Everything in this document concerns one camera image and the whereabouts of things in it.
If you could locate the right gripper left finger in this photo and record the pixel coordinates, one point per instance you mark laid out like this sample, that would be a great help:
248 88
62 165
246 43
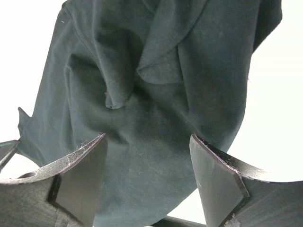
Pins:
63 193

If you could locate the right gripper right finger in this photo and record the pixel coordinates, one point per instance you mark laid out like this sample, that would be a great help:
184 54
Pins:
236 194

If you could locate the black t-shirt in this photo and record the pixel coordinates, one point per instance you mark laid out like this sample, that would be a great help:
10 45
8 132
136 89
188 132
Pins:
148 74

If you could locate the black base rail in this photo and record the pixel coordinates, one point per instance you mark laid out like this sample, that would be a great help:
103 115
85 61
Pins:
176 222

